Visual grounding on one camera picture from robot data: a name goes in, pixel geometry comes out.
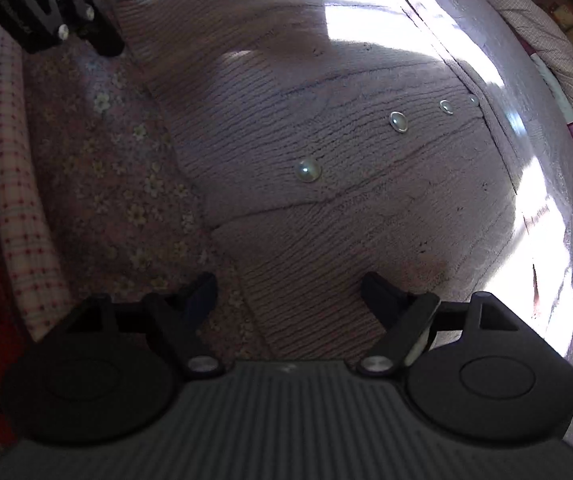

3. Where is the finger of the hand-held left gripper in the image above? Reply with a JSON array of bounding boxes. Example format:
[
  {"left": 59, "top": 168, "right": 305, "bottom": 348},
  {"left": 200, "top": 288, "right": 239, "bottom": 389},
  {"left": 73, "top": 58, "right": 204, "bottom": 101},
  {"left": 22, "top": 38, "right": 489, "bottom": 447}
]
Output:
[{"left": 79, "top": 0, "right": 126, "bottom": 58}]

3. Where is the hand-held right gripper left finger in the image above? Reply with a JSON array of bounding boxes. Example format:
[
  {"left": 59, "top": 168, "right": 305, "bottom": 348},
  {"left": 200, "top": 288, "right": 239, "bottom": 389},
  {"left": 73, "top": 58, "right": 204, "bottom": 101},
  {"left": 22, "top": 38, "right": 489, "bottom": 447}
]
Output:
[{"left": 64, "top": 272, "right": 223, "bottom": 378}]

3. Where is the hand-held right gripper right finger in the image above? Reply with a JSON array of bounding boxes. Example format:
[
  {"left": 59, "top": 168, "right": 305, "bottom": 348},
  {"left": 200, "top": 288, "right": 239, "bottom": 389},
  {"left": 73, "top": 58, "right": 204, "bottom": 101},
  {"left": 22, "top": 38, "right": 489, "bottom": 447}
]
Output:
[{"left": 357, "top": 272, "right": 522, "bottom": 375}]

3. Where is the pink knitted cardigan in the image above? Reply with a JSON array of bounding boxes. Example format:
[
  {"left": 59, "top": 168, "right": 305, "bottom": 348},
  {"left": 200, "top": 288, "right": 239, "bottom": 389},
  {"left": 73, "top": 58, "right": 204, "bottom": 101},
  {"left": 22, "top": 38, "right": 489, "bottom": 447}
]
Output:
[{"left": 111, "top": 0, "right": 522, "bottom": 361}]

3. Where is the floral bed sheet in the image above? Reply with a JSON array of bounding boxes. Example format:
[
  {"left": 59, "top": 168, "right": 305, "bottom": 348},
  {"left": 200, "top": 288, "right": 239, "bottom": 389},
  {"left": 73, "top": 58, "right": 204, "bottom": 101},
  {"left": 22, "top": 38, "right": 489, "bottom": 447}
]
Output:
[{"left": 16, "top": 0, "right": 573, "bottom": 456}]

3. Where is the red checked mattress cover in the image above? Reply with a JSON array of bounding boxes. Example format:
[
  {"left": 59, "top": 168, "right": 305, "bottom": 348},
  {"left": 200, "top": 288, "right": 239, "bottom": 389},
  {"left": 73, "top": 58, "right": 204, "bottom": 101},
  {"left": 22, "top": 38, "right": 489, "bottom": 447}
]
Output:
[{"left": 0, "top": 15, "right": 74, "bottom": 341}]

